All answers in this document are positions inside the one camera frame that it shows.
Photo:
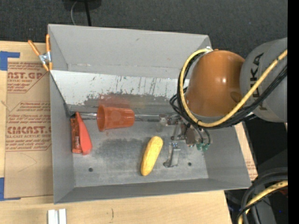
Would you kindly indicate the yellow toy corn cob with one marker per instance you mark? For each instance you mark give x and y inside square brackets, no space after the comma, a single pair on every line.
[151,156]

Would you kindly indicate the brown cardboard board red print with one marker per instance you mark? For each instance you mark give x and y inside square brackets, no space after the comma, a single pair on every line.
[25,167]

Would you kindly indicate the orange plastic cup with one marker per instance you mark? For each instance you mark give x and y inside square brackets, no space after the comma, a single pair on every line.
[115,118]

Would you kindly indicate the grey metal bin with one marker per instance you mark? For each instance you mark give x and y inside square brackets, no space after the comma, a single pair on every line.
[121,155]

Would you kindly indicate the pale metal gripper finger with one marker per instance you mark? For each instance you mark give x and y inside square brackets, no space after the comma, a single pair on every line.
[173,153]
[164,120]

